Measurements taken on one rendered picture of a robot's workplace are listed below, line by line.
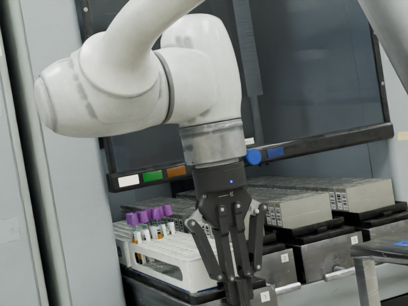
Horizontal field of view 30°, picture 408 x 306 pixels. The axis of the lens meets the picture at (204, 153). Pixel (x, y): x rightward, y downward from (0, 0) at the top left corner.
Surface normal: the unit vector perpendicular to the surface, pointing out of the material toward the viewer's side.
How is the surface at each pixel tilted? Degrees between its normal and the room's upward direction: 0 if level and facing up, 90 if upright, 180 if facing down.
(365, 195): 90
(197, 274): 90
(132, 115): 141
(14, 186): 90
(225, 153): 89
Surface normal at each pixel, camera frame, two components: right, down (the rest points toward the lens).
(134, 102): 0.47, 0.75
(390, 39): -0.93, 0.30
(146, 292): -0.91, 0.17
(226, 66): 0.62, -0.10
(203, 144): -0.37, 0.10
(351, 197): 0.37, -0.01
